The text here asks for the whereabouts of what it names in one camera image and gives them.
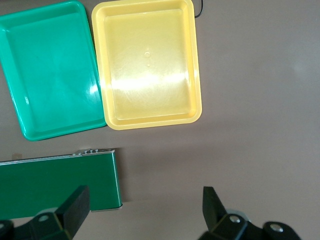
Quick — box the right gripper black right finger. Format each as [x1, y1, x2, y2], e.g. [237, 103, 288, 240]
[201, 186, 301, 240]

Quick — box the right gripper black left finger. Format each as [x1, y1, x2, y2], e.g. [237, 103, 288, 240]
[0, 185, 91, 240]

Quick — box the green conveyor belt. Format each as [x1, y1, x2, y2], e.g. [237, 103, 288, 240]
[0, 147, 124, 221]

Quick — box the green plastic tray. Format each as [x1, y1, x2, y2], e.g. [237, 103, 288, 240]
[0, 0, 108, 142]

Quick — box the yellow plastic tray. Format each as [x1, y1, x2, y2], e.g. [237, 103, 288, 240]
[91, 0, 203, 131]

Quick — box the thin black table cable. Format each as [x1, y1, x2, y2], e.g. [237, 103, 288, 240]
[193, 0, 204, 19]

